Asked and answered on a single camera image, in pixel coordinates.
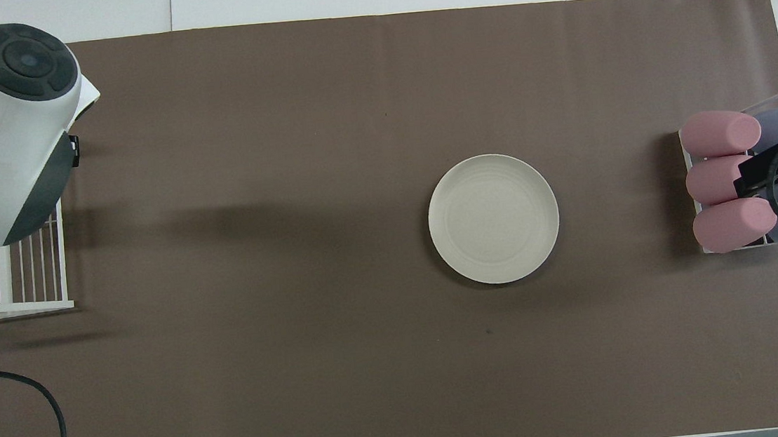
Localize cream round plate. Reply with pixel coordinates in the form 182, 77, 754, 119
423, 149, 565, 290

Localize pink plastic cup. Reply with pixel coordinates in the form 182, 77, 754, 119
684, 154, 758, 208
690, 195, 778, 256
678, 107, 764, 160

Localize brown table mat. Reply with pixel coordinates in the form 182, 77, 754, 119
0, 0, 778, 437

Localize white wire dish rack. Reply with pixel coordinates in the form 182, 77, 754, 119
0, 198, 76, 321

